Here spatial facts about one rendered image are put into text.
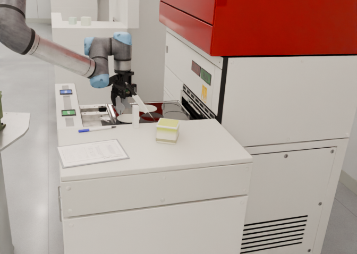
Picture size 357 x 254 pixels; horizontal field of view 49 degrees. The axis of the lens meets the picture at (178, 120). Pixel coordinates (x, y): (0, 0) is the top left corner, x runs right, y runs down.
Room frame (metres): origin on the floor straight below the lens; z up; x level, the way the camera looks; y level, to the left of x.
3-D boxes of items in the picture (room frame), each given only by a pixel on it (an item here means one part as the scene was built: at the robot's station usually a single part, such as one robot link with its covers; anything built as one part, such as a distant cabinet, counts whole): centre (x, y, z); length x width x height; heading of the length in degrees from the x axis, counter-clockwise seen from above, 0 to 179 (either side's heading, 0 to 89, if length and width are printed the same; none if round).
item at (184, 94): (1.72, -0.08, 0.89); 0.44 x 0.02 x 0.10; 18
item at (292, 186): (2.00, -0.36, 0.41); 0.82 x 0.71 x 0.82; 18
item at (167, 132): (1.27, 0.03, 1.00); 0.07 x 0.07 x 0.07; 82
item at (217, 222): (1.53, 0.19, 0.41); 0.97 x 0.64 x 0.82; 18
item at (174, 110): (1.64, 0.12, 0.90); 0.34 x 0.34 x 0.01; 18
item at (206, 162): (1.24, 0.09, 0.89); 0.62 x 0.35 x 0.14; 108
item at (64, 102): (1.59, 0.48, 0.89); 0.55 x 0.09 x 0.14; 18
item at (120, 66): (1.63, 0.25, 1.13); 0.08 x 0.08 x 0.05
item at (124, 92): (1.62, 0.25, 1.05); 0.09 x 0.08 x 0.12; 53
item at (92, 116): (1.61, 0.39, 0.89); 0.08 x 0.03 x 0.03; 108
